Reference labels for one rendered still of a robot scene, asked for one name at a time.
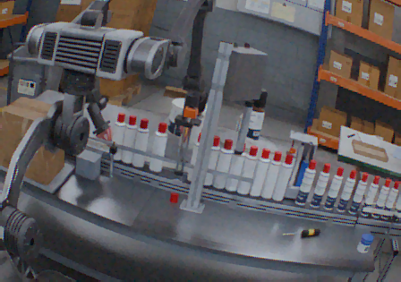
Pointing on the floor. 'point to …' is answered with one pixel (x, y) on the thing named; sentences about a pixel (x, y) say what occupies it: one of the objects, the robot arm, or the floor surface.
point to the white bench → (369, 158)
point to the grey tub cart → (29, 75)
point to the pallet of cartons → (113, 89)
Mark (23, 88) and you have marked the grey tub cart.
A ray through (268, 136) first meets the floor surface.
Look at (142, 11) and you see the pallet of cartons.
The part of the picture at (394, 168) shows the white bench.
